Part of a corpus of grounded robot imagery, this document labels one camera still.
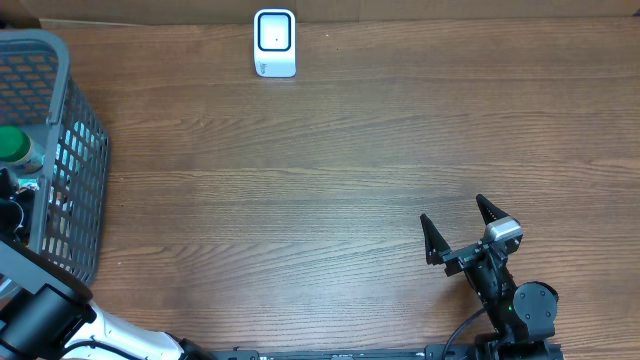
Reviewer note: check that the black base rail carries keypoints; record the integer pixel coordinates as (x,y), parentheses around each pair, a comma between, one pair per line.
(380,354)

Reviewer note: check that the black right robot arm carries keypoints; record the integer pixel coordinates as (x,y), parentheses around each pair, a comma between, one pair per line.
(515,321)

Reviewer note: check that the white barcode scanner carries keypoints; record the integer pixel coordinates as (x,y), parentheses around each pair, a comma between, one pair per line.
(274,44)

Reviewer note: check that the grey plastic mesh basket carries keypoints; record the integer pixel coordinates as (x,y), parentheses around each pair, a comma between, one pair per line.
(40,97)

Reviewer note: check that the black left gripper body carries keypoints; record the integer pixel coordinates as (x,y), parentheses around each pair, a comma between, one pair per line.
(17,219)

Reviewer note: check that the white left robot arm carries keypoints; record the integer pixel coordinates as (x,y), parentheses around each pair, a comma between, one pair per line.
(53,315)

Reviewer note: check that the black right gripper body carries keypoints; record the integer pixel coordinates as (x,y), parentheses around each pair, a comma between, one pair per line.
(459,259)

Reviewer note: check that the green-capped white bottle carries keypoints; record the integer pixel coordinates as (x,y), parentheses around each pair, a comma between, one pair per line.
(20,152)

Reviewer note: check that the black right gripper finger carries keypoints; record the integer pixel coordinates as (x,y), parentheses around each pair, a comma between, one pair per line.
(436,246)
(489,212)

